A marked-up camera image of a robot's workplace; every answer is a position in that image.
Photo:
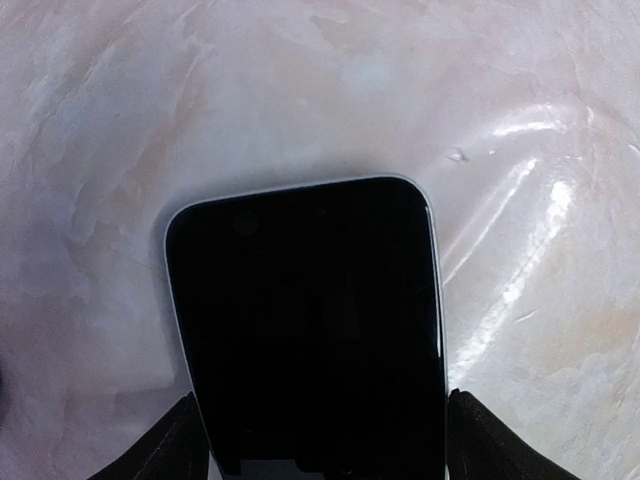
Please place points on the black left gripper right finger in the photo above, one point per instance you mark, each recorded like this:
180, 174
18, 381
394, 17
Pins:
481, 446

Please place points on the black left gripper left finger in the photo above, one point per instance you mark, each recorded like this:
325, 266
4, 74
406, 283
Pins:
174, 448

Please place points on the silver-edged black smartphone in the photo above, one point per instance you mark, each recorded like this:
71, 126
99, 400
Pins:
310, 321

